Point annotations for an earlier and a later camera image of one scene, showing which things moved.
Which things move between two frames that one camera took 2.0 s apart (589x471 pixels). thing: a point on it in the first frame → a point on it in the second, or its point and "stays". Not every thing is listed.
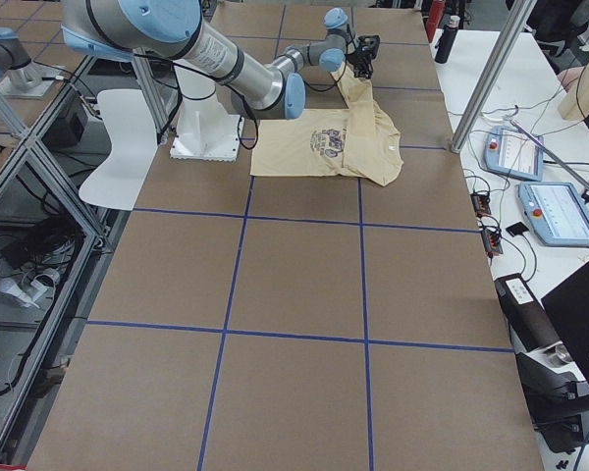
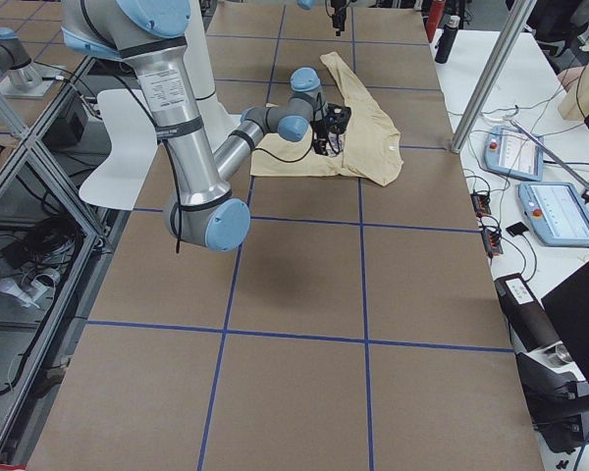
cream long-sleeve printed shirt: (357, 141) stays
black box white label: (528, 322) stays
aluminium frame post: (520, 15) stays
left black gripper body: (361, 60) → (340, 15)
